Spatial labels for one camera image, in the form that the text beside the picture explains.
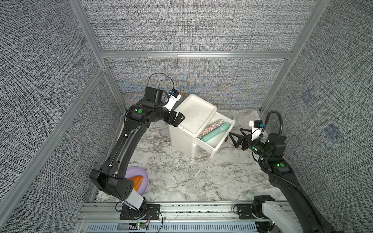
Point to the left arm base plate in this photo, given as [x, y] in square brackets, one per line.
[148, 212]

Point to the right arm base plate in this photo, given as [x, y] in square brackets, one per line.
[244, 211]

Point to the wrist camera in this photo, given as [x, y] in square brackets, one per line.
[172, 98]
[256, 127]

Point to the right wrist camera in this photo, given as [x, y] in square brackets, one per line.
[256, 127]

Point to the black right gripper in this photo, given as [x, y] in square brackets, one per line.
[244, 142]

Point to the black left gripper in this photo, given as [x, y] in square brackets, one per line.
[175, 117]

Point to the purple plate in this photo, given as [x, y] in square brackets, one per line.
[135, 171]

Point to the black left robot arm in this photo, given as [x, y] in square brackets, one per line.
[110, 178]

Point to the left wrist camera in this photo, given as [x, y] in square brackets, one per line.
[172, 98]

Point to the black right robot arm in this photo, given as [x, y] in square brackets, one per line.
[281, 175]

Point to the mint green microphone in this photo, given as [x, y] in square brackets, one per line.
[224, 127]

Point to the white drawer cabinet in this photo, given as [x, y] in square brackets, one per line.
[198, 114]

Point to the white top drawer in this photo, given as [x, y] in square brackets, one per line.
[212, 146]

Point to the aluminium front rail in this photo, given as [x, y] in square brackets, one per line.
[175, 217]

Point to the orange pastry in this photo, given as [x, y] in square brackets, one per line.
[137, 181]

